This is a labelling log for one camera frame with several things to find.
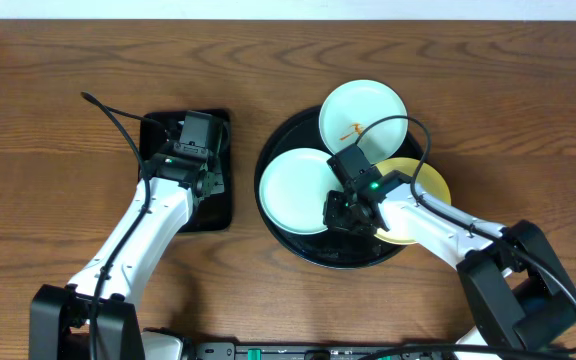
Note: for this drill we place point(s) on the black rectangular tray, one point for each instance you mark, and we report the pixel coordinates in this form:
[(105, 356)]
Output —
[(213, 213)]

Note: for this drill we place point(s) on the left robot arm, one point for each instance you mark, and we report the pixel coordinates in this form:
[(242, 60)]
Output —
[(94, 316)]

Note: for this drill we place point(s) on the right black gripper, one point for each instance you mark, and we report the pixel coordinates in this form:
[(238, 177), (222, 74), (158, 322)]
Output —
[(332, 219)]

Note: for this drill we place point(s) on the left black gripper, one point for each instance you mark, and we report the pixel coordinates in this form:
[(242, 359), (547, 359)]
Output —
[(211, 175)]

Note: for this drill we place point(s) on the round black serving tray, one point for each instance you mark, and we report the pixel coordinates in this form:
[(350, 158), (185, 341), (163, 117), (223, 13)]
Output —
[(337, 250)]

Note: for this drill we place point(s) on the light blue plate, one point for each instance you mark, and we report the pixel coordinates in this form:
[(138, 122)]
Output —
[(293, 189), (352, 107)]

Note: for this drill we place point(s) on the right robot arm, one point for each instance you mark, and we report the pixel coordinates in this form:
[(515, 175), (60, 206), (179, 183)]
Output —
[(521, 298)]

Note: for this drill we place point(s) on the yellow plate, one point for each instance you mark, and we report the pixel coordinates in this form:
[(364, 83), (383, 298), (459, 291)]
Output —
[(429, 178)]

